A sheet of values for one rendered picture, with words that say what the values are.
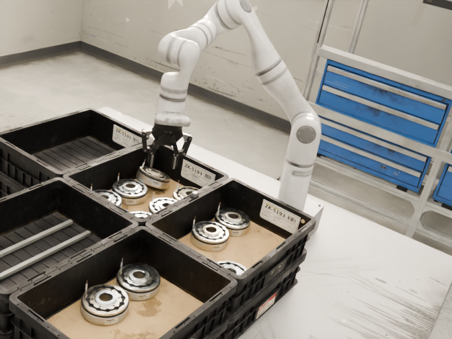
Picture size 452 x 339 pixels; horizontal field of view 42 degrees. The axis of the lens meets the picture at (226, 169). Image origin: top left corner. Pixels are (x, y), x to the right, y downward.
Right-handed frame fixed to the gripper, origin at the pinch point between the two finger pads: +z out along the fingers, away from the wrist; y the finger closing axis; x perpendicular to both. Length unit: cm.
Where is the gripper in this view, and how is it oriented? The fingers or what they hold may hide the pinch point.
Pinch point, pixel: (163, 162)
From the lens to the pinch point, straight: 162.5
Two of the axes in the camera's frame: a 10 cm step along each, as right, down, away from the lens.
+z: -1.8, 8.8, 4.5
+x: 1.7, 4.8, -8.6
